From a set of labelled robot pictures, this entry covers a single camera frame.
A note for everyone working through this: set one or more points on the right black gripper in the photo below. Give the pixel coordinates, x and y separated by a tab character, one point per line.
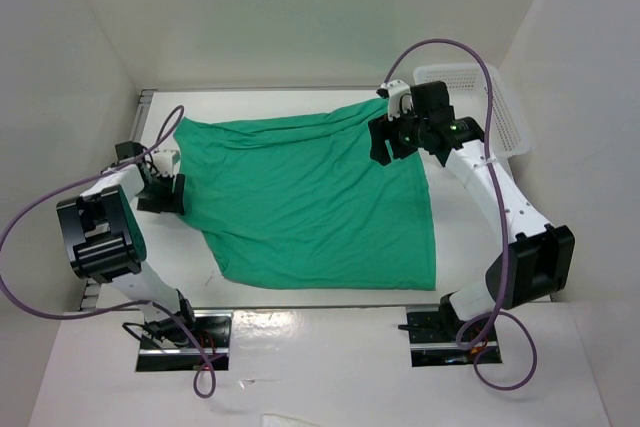
381	129

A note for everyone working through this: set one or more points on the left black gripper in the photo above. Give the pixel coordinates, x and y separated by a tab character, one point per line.
169	200

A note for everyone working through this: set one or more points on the green tank top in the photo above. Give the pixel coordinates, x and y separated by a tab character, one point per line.
298	203

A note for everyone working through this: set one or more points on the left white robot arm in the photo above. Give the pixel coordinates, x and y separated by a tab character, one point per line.
105	243

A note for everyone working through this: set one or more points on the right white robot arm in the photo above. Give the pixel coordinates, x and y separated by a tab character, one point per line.
535	255

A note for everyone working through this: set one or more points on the white plastic mesh basket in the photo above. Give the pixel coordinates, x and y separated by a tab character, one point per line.
509	133

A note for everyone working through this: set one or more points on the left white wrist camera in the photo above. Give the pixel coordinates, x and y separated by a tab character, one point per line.
164	163

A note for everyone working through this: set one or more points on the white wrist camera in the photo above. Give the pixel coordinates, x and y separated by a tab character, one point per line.
164	163
399	98

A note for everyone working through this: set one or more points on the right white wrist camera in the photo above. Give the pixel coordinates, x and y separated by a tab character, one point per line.
399	98

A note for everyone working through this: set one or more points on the aluminium table edge rail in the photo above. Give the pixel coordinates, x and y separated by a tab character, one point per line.
95	295

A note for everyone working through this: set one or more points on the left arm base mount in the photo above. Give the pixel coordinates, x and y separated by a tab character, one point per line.
211	330

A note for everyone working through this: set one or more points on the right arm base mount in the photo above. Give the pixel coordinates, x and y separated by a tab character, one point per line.
431	344

